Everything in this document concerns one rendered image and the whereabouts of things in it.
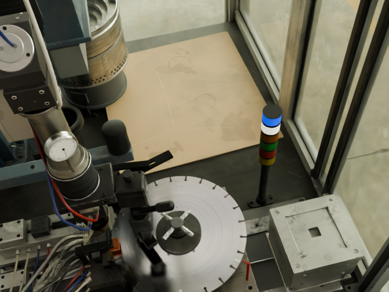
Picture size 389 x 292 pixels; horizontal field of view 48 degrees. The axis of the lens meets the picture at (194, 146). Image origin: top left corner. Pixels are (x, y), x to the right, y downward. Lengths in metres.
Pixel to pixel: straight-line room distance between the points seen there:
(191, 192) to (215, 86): 0.61
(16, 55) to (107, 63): 0.90
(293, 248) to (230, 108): 0.64
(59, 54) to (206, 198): 0.50
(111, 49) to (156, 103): 0.28
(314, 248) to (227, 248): 0.22
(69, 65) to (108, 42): 0.42
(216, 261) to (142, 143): 0.60
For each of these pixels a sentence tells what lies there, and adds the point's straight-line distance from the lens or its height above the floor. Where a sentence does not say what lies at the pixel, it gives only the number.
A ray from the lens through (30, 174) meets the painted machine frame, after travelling 1.16.
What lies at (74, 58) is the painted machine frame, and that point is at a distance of 1.03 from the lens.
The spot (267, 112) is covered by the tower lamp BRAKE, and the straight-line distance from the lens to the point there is 1.03.
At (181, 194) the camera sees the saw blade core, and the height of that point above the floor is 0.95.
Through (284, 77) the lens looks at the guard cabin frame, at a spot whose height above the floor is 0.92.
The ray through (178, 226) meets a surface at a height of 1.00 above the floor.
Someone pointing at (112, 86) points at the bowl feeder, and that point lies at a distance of 1.60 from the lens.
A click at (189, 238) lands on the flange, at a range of 1.07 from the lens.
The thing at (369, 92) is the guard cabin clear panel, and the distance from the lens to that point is 1.02.
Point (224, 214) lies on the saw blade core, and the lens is 1.11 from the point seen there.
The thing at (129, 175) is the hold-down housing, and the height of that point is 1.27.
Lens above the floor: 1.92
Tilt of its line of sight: 52 degrees down
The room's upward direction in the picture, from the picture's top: 6 degrees counter-clockwise
